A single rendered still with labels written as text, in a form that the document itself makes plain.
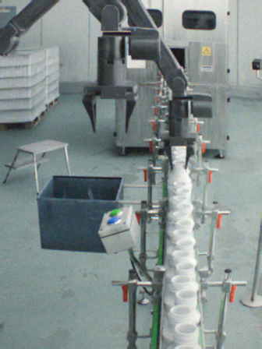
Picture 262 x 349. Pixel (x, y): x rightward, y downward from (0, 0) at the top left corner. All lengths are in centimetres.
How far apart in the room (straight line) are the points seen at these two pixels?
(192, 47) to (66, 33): 607
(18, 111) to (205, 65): 320
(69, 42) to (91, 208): 994
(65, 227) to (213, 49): 436
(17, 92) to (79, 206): 611
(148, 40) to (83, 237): 121
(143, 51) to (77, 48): 1082
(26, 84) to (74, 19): 410
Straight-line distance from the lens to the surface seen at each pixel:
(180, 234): 122
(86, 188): 236
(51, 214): 210
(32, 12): 155
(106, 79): 106
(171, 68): 149
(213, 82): 622
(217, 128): 631
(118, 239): 138
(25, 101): 807
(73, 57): 1188
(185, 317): 87
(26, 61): 801
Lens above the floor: 162
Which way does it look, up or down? 16 degrees down
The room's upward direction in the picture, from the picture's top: straight up
